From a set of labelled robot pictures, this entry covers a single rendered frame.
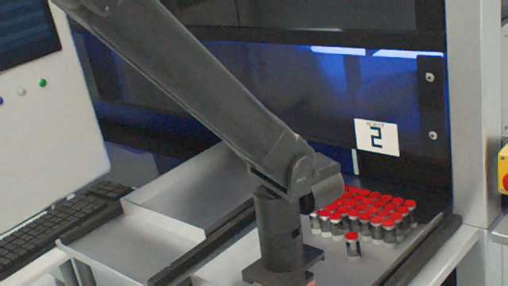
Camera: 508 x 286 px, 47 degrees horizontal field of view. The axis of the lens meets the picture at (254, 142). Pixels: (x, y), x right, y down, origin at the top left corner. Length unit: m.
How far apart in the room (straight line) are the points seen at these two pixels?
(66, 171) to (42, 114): 0.17
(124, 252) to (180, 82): 0.65
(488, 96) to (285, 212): 0.38
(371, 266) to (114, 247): 0.49
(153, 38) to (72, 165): 1.13
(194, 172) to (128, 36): 0.90
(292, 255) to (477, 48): 0.41
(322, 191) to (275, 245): 0.09
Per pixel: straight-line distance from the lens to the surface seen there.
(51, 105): 1.56
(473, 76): 0.94
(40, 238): 1.41
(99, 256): 1.16
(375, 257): 0.99
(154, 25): 0.51
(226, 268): 1.01
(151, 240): 1.15
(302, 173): 0.69
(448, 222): 1.03
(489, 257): 1.09
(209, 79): 0.56
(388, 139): 1.05
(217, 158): 1.42
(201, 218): 1.18
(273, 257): 0.76
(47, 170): 1.57
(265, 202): 0.72
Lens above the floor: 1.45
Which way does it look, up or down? 23 degrees down
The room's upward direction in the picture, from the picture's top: 11 degrees counter-clockwise
